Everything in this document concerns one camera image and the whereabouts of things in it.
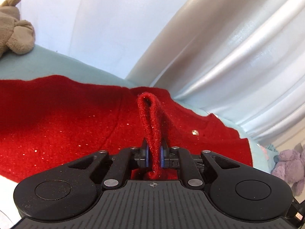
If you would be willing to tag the white curtain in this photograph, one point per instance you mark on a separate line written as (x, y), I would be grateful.
(250, 59)

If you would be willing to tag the beige curtain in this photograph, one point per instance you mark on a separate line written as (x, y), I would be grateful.
(185, 31)

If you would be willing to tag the red knit sweater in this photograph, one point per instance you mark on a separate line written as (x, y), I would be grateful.
(71, 124)

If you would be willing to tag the purple plush toy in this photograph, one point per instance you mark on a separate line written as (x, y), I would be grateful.
(289, 167)

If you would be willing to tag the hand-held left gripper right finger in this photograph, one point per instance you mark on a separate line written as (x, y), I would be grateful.
(163, 154)

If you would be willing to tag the brown plush toy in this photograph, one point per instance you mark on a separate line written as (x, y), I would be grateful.
(16, 33)

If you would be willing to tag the light blue mushroom print bedsheet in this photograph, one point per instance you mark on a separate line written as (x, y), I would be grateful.
(59, 64)

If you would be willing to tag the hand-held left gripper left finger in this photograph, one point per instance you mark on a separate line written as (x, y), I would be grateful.
(146, 154)

